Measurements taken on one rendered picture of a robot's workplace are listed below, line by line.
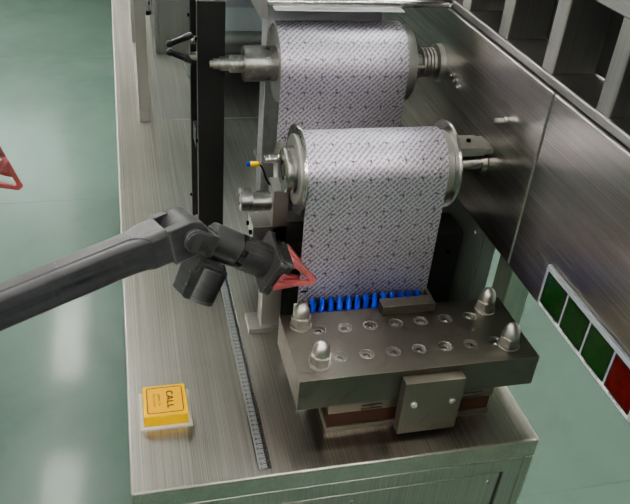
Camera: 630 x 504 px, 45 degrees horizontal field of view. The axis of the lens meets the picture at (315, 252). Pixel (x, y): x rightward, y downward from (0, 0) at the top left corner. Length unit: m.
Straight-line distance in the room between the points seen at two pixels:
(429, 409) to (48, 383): 1.69
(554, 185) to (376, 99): 0.42
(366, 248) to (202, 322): 0.37
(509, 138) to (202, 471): 0.71
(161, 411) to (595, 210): 0.72
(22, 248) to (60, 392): 0.89
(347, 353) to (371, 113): 0.47
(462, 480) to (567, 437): 1.37
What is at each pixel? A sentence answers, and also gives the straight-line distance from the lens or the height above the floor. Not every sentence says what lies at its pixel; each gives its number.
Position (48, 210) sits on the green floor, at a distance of 3.59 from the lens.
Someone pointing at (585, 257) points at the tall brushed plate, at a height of 1.28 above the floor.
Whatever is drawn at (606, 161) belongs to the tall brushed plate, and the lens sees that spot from 1.04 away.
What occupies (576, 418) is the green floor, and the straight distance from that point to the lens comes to 2.76.
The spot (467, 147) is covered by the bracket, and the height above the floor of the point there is 1.29.
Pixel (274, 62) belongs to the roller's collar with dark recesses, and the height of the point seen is 1.35.
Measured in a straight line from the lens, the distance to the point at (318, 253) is 1.25.
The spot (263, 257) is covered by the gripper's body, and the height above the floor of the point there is 1.14.
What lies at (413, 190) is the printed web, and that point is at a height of 1.24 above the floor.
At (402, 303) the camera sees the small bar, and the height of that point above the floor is 1.05.
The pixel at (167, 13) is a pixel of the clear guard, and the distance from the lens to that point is 2.12.
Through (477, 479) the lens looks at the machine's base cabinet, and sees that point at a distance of 1.36.
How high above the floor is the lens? 1.82
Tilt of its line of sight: 34 degrees down
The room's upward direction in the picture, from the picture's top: 5 degrees clockwise
